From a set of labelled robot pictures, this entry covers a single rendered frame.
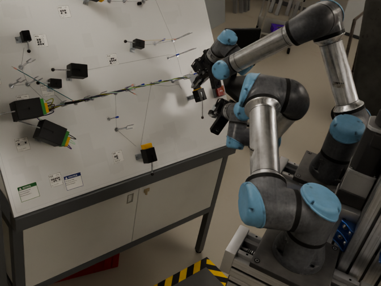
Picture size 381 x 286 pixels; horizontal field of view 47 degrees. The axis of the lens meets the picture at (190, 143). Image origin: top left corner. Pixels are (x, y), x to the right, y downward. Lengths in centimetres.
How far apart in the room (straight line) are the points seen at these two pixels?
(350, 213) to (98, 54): 118
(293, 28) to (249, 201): 69
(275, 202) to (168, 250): 175
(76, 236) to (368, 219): 123
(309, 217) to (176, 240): 181
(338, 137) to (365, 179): 26
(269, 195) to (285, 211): 6
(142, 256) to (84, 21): 148
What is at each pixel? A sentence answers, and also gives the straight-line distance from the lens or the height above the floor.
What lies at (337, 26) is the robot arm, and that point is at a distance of 170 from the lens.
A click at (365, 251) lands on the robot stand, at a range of 147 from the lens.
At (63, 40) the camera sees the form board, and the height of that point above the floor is 137.
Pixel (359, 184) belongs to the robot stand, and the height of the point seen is 134.
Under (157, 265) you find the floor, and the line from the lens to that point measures 277.
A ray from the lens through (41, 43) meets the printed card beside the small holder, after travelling 186.
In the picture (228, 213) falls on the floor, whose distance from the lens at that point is 322.
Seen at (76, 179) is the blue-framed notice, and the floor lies 92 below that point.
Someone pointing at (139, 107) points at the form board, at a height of 111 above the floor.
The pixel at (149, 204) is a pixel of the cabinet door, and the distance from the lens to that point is 220.
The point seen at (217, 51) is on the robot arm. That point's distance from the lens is 191.
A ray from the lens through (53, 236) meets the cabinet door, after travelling 197.
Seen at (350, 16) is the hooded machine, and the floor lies 33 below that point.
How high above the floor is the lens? 207
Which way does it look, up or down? 32 degrees down
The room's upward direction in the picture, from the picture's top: 12 degrees clockwise
